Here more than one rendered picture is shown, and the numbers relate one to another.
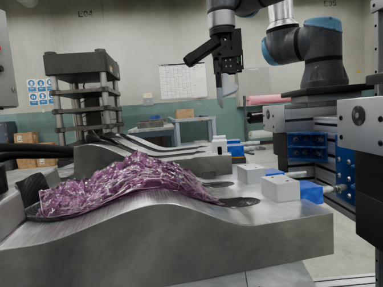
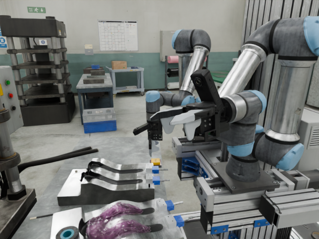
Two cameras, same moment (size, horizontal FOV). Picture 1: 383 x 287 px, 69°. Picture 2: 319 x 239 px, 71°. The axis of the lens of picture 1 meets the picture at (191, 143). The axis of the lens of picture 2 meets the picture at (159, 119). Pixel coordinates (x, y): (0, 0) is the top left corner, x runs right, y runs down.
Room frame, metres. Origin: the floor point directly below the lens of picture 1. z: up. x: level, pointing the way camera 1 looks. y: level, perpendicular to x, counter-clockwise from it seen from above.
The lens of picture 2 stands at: (-0.35, 0.05, 1.61)
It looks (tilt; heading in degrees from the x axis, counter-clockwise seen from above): 19 degrees down; 351
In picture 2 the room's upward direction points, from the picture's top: straight up
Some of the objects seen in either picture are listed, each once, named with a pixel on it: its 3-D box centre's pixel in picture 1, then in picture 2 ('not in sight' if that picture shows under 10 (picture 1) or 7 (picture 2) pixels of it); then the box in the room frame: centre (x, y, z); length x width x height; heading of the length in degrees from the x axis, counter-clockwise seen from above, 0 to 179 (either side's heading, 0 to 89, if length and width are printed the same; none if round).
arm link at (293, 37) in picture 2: not in sight; (288, 99); (0.35, -0.54, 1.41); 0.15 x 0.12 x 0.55; 27
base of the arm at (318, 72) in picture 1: (323, 73); not in sight; (0.96, -0.47, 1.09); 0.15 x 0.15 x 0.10
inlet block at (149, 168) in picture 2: (236, 144); (156, 170); (0.79, -0.13, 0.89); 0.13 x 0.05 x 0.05; 84
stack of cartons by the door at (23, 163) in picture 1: (37, 149); not in sight; (6.51, 3.64, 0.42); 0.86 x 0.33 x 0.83; 95
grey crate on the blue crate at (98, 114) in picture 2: not in sight; (99, 114); (3.88, 0.52, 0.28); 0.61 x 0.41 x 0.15; 95
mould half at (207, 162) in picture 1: (141, 160); (109, 179); (0.78, 0.15, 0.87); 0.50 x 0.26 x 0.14; 84
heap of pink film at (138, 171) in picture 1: (129, 178); (117, 220); (0.42, 0.10, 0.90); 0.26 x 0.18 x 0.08; 101
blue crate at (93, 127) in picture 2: not in sight; (100, 123); (3.88, 0.52, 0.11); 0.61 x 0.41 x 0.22; 95
